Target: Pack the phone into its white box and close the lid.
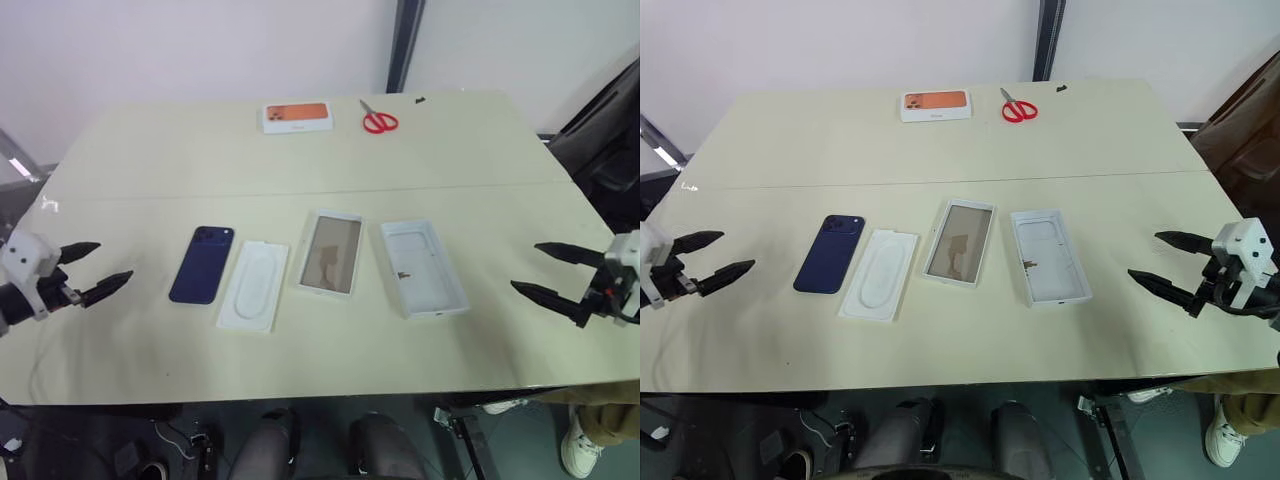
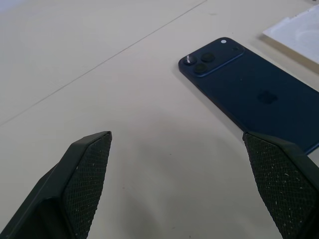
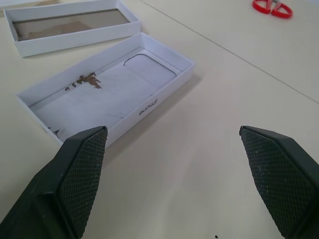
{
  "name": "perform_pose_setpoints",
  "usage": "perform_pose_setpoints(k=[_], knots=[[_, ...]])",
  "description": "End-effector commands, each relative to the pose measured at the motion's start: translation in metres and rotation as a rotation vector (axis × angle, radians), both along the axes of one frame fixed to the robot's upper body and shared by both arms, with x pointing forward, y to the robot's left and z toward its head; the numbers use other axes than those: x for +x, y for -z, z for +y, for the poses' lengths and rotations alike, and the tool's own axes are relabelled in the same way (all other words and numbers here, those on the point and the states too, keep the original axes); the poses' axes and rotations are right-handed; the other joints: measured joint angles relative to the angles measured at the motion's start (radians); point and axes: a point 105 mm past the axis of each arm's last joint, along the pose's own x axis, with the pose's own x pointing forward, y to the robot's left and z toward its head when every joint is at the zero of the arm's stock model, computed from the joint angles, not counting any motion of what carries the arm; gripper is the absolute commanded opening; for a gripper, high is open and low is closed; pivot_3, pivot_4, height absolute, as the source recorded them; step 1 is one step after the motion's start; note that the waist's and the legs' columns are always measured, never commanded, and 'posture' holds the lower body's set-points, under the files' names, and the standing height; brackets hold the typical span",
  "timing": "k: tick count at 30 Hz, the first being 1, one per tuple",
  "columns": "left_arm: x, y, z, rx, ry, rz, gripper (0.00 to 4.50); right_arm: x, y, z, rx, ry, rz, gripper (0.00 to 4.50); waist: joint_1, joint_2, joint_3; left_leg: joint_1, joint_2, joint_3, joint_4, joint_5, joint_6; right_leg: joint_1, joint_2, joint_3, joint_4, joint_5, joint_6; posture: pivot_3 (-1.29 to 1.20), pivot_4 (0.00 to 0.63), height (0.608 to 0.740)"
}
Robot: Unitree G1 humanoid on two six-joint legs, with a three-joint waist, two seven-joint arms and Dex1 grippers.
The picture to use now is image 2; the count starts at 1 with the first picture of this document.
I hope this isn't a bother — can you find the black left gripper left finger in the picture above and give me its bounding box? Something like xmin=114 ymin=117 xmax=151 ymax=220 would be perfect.
xmin=0 ymin=130 xmax=113 ymax=239

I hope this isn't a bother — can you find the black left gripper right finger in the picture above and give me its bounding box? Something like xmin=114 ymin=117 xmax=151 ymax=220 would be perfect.
xmin=242 ymin=131 xmax=319 ymax=239

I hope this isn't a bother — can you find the dark blue smartphone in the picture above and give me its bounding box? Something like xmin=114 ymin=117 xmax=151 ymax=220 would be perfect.
xmin=177 ymin=37 xmax=319 ymax=155

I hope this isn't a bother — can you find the white box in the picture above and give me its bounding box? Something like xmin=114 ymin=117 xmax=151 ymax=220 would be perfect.
xmin=258 ymin=4 xmax=319 ymax=67

